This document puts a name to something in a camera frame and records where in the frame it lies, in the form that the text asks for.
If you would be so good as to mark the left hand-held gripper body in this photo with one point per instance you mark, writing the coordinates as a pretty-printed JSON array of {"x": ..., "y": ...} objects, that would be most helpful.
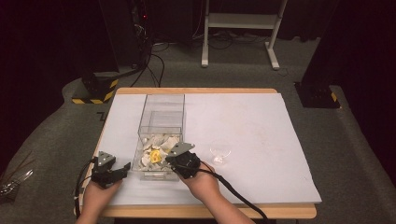
[{"x": 104, "y": 172}]

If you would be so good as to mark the black stand base yellow stripes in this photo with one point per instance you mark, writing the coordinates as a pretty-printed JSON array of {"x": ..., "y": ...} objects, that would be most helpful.
[{"x": 96, "y": 88}]

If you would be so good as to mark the pile of white packets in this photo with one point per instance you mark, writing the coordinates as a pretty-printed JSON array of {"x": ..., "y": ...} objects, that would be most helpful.
[{"x": 162, "y": 144}]

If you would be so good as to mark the person's left hand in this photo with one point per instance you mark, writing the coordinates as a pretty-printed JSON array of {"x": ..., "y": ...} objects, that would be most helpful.
[{"x": 98, "y": 196}]

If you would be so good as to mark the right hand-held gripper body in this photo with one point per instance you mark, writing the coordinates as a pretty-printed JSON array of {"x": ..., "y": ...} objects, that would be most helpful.
[{"x": 183, "y": 161}]

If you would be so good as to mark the white table mat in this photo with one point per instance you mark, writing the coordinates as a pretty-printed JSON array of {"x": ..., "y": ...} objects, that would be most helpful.
[{"x": 249, "y": 130}]

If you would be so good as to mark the wooden table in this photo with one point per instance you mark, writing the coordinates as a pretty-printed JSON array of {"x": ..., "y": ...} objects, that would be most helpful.
[{"x": 193, "y": 90}]

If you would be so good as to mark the clear acrylic box case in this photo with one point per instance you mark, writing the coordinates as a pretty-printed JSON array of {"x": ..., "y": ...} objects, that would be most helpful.
[{"x": 162, "y": 115}]

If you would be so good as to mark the small clear plastic cup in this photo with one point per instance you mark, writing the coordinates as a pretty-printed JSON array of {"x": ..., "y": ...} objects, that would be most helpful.
[{"x": 219, "y": 155}]

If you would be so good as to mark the clear acrylic drawer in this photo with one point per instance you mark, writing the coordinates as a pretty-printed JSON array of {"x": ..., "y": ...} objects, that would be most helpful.
[{"x": 155, "y": 174}]

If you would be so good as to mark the white metal stand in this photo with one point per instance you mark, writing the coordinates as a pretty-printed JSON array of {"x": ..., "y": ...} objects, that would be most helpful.
[{"x": 243, "y": 21}]

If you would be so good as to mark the yellow packet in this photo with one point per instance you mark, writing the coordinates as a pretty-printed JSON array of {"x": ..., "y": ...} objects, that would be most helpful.
[{"x": 155, "y": 156}]

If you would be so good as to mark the person's right hand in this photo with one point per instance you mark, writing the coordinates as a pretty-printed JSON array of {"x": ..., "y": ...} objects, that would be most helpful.
[{"x": 200, "y": 183}]

